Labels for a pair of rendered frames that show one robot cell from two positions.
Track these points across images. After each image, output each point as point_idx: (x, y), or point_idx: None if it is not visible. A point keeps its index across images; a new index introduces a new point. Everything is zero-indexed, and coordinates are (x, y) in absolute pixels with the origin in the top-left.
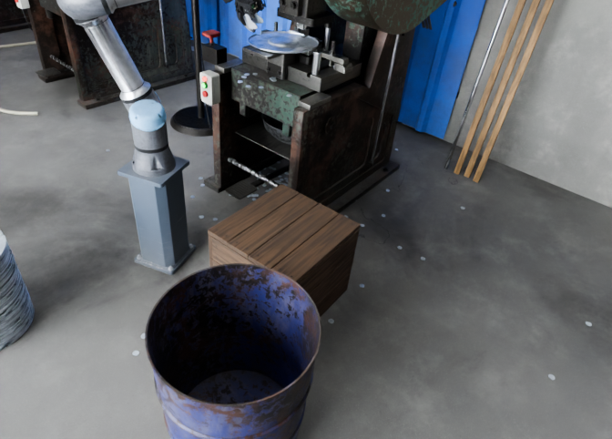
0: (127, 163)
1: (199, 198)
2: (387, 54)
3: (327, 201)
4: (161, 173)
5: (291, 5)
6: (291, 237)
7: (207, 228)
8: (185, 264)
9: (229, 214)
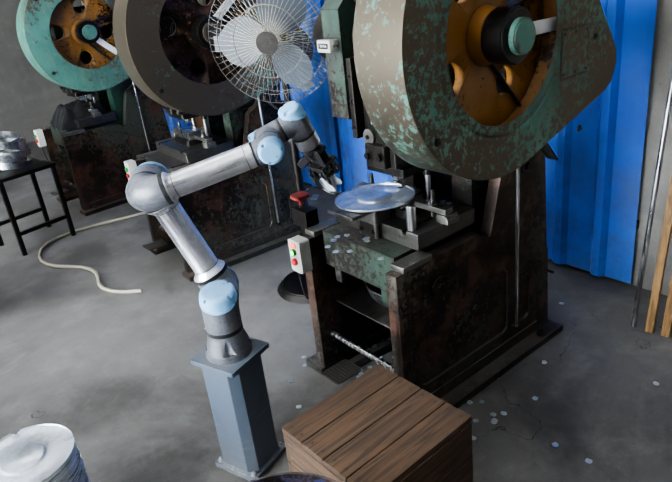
0: (202, 350)
1: (299, 382)
2: (508, 193)
3: (455, 381)
4: (234, 360)
5: (377, 158)
6: (379, 435)
7: None
8: (272, 469)
9: None
